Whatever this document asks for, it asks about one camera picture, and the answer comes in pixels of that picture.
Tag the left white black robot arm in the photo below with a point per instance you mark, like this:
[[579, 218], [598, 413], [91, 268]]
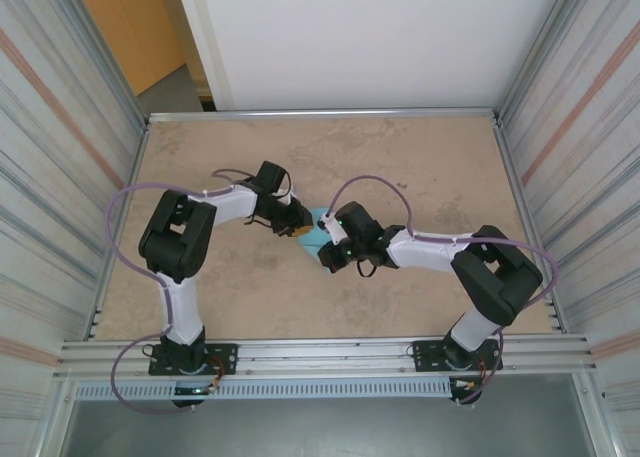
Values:
[[175, 237]]

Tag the long aluminium mounting rail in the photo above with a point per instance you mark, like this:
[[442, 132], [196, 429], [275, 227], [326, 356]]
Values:
[[325, 352]]

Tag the aluminium frame corner post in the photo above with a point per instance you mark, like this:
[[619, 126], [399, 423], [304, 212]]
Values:
[[542, 52], [102, 52]]

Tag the aluminium table side rail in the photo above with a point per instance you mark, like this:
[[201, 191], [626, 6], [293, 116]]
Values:
[[529, 227], [121, 227]]

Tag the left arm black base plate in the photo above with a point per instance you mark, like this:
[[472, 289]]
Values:
[[225, 352]]

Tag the aluminium crossbar of table frame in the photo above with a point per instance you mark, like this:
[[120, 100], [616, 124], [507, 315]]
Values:
[[325, 113]]

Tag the light blue paper sheet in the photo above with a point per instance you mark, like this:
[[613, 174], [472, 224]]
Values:
[[311, 242]]

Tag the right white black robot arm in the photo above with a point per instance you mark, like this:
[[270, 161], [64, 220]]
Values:
[[500, 282]]

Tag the small circuit board green light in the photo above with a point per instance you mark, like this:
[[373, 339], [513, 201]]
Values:
[[195, 391]]

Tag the white door frame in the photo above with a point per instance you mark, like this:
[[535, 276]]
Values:
[[205, 42]]

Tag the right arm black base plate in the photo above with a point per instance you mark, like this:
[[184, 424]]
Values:
[[425, 349]]

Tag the orange wooden door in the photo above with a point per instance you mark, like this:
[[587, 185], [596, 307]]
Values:
[[130, 22]]

